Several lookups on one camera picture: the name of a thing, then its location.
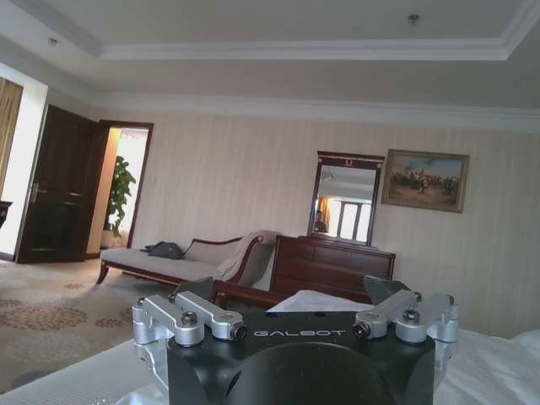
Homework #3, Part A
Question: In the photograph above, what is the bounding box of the beige chaise longue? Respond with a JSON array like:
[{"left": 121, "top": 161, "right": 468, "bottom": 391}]
[{"left": 95, "top": 229, "right": 283, "bottom": 294}]

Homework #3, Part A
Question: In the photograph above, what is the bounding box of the green potted plant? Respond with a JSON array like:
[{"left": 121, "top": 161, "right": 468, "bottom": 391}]
[{"left": 104, "top": 155, "right": 137, "bottom": 238}]

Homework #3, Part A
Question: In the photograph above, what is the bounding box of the beige blanket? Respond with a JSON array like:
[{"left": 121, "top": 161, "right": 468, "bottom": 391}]
[{"left": 215, "top": 229, "right": 283, "bottom": 283}]

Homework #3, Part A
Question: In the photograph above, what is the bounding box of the wooden framed mirror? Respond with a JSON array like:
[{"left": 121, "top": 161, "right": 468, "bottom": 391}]
[{"left": 306, "top": 150, "right": 386, "bottom": 248}]

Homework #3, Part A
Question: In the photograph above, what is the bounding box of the dark wooden dresser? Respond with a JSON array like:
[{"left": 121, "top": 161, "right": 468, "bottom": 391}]
[{"left": 269, "top": 235, "right": 397, "bottom": 305}]

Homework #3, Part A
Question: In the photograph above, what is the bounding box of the white bed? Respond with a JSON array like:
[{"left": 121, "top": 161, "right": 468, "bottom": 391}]
[{"left": 0, "top": 328, "right": 540, "bottom": 405}]

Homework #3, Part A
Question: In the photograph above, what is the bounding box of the yellow curtain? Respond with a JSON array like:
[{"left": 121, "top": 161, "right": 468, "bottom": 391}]
[{"left": 0, "top": 77, "right": 24, "bottom": 192}]

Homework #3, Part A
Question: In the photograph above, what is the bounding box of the dark wooden bed footboard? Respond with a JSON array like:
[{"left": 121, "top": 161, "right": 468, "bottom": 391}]
[{"left": 209, "top": 279, "right": 296, "bottom": 312}]

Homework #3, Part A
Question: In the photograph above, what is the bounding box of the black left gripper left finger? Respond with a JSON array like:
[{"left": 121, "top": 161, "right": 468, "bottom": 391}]
[{"left": 131, "top": 276, "right": 250, "bottom": 392}]

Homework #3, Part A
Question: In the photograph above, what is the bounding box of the white folded garment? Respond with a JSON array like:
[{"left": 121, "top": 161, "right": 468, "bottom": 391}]
[{"left": 266, "top": 289, "right": 372, "bottom": 314}]

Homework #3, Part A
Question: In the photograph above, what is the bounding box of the gold framed painting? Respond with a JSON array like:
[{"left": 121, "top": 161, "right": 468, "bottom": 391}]
[{"left": 381, "top": 148, "right": 471, "bottom": 213}]

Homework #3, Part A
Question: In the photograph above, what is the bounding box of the dark wooden door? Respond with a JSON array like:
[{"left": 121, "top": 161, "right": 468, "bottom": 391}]
[{"left": 14, "top": 103, "right": 101, "bottom": 265}]

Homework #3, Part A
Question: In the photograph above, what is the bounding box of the dark grey bag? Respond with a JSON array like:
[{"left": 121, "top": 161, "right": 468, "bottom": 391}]
[{"left": 143, "top": 241, "right": 186, "bottom": 259}]

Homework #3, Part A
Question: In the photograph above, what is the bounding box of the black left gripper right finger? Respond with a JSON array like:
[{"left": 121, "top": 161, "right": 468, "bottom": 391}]
[{"left": 353, "top": 274, "right": 460, "bottom": 383}]

